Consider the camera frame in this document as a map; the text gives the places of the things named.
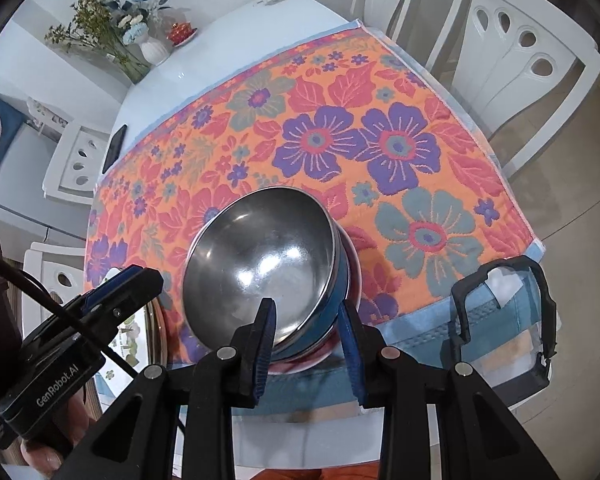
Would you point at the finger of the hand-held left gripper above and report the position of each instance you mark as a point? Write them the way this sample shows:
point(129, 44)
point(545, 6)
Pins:
point(110, 286)
point(135, 295)

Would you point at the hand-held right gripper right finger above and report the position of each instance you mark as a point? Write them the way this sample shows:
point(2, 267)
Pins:
point(352, 360)

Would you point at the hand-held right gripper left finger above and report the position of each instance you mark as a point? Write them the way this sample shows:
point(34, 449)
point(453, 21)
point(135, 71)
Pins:
point(254, 355)

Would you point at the large white floral plate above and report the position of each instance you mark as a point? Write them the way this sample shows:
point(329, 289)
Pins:
point(130, 340)

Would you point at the pink bowl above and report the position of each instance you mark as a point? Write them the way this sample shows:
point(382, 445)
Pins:
point(356, 280)

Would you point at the blue steel bowl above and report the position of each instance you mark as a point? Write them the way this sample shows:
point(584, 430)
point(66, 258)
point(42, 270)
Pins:
point(260, 245)

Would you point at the person's left hand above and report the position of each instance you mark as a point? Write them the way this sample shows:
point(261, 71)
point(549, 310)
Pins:
point(42, 457)

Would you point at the white chair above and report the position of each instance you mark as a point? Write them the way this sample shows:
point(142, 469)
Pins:
point(40, 265)
point(62, 170)
point(480, 50)
point(367, 0)

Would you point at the white cabinet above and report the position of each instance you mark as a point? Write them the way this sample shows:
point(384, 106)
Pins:
point(20, 195)

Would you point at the black phone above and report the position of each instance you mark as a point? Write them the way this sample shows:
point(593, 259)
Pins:
point(115, 147)

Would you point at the dark blue cushion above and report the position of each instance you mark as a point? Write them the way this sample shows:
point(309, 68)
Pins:
point(0, 160)

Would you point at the orange floral tablecloth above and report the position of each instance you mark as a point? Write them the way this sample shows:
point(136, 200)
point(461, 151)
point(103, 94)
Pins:
point(405, 160)

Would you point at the white vase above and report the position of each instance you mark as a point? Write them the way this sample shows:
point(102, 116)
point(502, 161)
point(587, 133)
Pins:
point(155, 51)

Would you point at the dried yellow flower bunch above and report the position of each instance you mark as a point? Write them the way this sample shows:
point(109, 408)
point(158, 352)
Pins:
point(90, 25)

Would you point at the red dish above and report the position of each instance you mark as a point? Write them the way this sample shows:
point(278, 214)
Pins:
point(182, 34)

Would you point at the blue flower bouquet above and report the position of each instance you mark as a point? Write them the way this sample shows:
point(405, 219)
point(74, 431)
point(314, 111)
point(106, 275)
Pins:
point(136, 17)

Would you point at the black plastic frame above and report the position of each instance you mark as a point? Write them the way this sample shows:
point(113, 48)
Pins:
point(545, 305)

